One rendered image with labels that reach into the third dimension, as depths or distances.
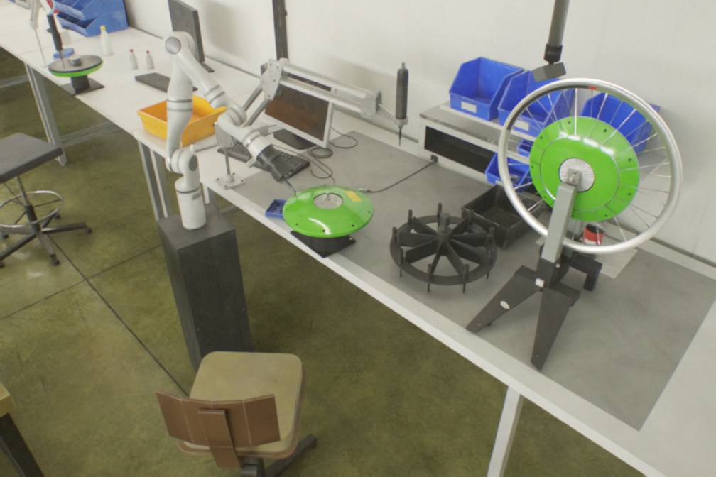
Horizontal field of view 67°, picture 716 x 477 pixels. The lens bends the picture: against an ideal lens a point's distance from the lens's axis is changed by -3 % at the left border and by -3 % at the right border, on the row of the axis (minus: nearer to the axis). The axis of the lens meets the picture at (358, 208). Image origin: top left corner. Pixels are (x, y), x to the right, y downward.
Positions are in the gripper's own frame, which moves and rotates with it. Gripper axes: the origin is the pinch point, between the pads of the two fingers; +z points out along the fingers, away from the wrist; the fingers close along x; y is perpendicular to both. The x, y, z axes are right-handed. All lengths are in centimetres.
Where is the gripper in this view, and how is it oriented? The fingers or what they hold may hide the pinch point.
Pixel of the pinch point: (295, 192)
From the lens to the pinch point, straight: 200.7
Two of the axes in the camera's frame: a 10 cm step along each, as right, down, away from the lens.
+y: 4.8, -5.2, -7.1
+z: 6.9, 7.2, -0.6
